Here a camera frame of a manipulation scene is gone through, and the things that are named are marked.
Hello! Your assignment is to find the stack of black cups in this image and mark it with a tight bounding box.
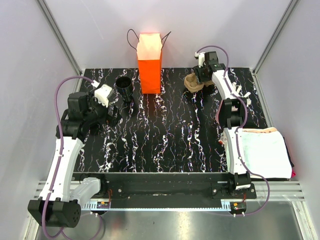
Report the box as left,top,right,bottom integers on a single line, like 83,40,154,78
115,76,133,103

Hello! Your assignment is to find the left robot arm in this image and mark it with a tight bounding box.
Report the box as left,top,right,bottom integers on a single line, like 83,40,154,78
27,86,121,228

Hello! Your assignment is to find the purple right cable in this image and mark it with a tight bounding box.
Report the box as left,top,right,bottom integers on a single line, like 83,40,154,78
196,44,271,217

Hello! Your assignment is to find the white folded cloth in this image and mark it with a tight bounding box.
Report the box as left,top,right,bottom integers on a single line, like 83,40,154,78
221,126,297,180

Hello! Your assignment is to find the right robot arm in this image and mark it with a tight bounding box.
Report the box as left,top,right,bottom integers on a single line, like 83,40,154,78
193,66,252,199

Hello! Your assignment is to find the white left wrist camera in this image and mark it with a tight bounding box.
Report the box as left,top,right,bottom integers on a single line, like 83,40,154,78
94,84,114,108

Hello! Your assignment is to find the orange paper bag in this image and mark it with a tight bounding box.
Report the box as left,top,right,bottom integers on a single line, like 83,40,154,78
129,32,171,94

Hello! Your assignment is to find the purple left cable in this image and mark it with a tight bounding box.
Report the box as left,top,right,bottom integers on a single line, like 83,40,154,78
41,76,103,240

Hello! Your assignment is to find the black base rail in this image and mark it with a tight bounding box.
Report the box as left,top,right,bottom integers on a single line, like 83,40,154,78
72,172,257,211

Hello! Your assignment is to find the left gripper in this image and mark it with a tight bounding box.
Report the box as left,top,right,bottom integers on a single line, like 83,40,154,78
84,91,122,128

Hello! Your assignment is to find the purple cable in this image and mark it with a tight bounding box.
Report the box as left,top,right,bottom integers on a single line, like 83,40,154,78
41,76,103,240
196,44,271,217

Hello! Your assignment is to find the stack of pulp carriers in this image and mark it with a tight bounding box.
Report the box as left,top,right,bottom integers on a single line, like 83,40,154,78
183,73,204,93

